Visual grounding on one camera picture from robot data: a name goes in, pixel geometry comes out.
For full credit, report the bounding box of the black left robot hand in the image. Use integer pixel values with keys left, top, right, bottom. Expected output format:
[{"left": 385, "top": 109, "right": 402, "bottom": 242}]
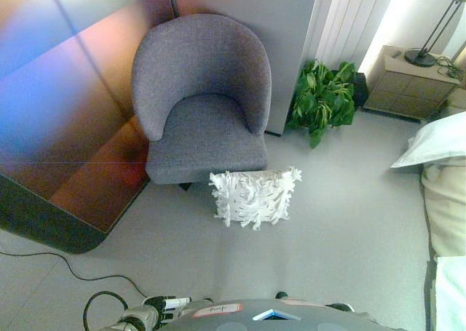
[{"left": 157, "top": 295, "right": 192, "bottom": 324}]

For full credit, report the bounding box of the white fringed pillow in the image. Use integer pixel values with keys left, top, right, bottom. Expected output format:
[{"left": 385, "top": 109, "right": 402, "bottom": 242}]
[{"left": 208, "top": 166, "right": 303, "bottom": 232}]

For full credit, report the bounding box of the white bed pillow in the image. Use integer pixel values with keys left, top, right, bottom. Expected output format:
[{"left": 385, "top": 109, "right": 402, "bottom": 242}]
[{"left": 390, "top": 111, "right": 466, "bottom": 170}]

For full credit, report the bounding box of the grey robot torso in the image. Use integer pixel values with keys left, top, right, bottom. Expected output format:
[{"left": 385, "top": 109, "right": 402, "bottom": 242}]
[{"left": 156, "top": 298, "right": 398, "bottom": 331}]

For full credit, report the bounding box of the glossy brown wooden cabinet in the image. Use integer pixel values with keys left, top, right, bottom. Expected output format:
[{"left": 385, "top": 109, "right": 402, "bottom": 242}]
[{"left": 0, "top": 0, "right": 179, "bottom": 255}]

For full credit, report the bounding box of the grey fabric armchair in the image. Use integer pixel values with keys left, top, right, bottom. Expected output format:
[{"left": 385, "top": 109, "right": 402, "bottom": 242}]
[{"left": 130, "top": 13, "right": 273, "bottom": 192}]

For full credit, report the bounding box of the green leafy plant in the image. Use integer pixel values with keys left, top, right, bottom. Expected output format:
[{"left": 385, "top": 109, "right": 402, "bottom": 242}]
[{"left": 285, "top": 59, "right": 357, "bottom": 149}]

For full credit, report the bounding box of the black box behind plant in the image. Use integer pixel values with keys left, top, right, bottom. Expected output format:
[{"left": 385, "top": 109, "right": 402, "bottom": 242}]
[{"left": 351, "top": 72, "right": 368, "bottom": 110}]

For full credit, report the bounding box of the bed with white duvet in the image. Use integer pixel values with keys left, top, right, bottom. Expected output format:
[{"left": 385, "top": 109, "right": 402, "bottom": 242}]
[{"left": 420, "top": 159, "right": 466, "bottom": 331}]

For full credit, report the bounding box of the beige nightstand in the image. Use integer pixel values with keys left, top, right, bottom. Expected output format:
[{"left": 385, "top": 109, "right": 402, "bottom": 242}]
[{"left": 363, "top": 44, "right": 462, "bottom": 123}]

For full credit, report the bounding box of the white curtain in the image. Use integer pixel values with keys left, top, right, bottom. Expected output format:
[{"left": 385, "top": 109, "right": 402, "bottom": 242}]
[{"left": 315, "top": 0, "right": 387, "bottom": 70}]

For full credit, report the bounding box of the black table lamp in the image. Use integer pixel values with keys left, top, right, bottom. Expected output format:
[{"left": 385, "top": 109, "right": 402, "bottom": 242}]
[{"left": 403, "top": 0, "right": 466, "bottom": 68}]

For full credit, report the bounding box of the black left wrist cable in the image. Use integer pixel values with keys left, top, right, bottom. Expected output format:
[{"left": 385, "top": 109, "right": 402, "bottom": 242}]
[{"left": 82, "top": 290, "right": 132, "bottom": 331}]

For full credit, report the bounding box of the thin black floor cable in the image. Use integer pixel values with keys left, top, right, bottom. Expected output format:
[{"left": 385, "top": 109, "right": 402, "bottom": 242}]
[{"left": 0, "top": 250, "right": 150, "bottom": 299}]

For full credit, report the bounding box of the black cable on nightstand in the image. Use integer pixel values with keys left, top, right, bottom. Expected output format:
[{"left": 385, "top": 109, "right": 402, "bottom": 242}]
[{"left": 435, "top": 55, "right": 460, "bottom": 79}]

